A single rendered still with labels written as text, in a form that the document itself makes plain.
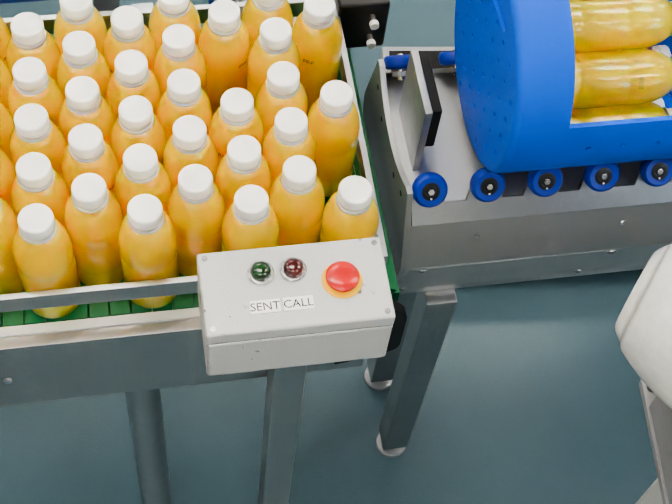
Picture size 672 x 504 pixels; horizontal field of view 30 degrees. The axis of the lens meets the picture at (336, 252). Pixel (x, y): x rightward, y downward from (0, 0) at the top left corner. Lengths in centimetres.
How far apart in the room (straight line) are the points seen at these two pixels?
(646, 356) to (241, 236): 49
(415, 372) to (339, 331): 77
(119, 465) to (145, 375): 80
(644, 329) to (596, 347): 145
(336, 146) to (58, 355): 42
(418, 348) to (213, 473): 58
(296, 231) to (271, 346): 19
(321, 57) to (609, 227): 45
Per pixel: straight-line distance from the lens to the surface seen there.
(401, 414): 225
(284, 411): 159
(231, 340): 131
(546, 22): 142
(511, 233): 166
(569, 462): 250
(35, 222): 140
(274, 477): 181
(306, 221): 146
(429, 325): 194
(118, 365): 160
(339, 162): 156
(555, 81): 142
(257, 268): 132
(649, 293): 117
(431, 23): 302
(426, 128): 155
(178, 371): 163
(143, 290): 147
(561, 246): 170
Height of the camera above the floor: 226
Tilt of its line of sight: 60 degrees down
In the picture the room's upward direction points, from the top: 9 degrees clockwise
